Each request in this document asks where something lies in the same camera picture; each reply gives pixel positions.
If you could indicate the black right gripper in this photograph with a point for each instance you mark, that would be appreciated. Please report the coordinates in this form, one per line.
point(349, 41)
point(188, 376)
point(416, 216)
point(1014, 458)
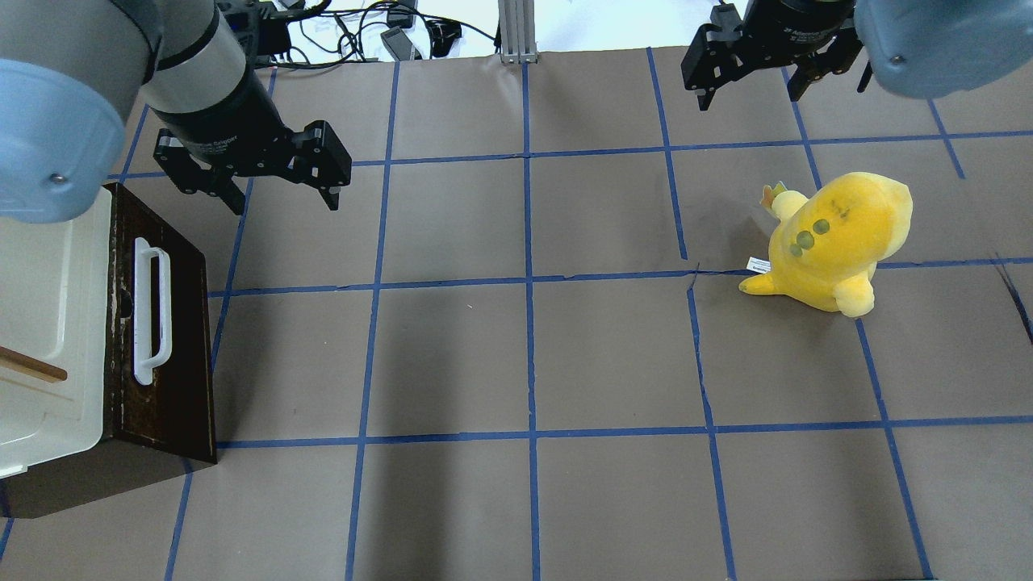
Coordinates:
point(795, 28)

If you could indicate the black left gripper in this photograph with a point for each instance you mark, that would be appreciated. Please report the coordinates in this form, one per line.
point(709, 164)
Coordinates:
point(228, 125)

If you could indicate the white drawer handle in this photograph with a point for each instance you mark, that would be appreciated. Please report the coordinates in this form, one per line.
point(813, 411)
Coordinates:
point(152, 327)

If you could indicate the dark brown wooden drawer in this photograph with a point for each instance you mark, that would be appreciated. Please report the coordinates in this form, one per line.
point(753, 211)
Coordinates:
point(106, 379)

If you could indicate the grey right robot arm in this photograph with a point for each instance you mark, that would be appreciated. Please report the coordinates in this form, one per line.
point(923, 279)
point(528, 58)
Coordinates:
point(915, 49)

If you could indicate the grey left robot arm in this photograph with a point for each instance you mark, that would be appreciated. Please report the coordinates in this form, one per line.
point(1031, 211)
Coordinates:
point(71, 72)

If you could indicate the cardboard hang tag on plush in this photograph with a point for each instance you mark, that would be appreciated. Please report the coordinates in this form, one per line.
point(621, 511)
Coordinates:
point(769, 194)

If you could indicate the yellow plush dinosaur toy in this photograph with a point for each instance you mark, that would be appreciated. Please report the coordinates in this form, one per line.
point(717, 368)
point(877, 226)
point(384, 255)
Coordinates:
point(826, 247)

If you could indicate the white sewn label on plush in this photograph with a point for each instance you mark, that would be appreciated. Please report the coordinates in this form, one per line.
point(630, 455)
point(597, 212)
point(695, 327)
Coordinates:
point(755, 265)

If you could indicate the aluminium frame post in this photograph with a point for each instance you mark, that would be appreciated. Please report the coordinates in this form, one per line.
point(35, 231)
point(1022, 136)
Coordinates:
point(517, 34)

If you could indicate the wooden handle on box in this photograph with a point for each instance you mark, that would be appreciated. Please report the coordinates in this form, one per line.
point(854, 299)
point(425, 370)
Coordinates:
point(36, 368)

